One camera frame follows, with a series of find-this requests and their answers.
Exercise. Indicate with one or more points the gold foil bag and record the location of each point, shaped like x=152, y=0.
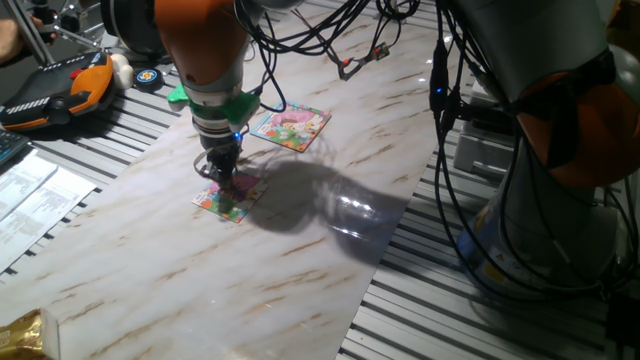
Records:
x=20, y=337

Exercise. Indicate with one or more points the black computer keyboard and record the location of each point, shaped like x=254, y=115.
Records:
x=10, y=147

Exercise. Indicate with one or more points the white flat box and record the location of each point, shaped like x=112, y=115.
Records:
x=475, y=150

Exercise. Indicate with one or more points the printed white paper sheet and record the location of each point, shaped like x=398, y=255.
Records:
x=25, y=185
x=45, y=210

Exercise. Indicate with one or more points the blue round disc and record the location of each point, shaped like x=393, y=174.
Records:
x=148, y=79

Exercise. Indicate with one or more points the orange black teach pendant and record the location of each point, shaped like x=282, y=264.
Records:
x=55, y=92

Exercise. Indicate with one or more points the colourful picture card left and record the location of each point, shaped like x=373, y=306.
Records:
x=225, y=207

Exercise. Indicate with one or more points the butterfly puzzle reference card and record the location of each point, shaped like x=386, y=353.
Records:
x=292, y=127

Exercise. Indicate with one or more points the black filament spool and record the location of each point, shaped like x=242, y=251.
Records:
x=130, y=25

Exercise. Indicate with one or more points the white figurine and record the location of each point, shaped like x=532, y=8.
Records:
x=121, y=70

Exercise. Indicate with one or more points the white marble pattern board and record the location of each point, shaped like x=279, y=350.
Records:
x=150, y=275

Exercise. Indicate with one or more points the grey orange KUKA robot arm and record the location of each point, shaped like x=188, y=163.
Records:
x=200, y=40

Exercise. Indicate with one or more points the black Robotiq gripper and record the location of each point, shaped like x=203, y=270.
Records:
x=222, y=155

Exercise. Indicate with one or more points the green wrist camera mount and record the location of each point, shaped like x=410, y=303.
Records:
x=240, y=110

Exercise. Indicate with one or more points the person's bare hand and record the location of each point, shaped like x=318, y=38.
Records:
x=10, y=42

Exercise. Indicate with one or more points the black metal stand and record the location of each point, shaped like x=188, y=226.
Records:
x=70, y=22

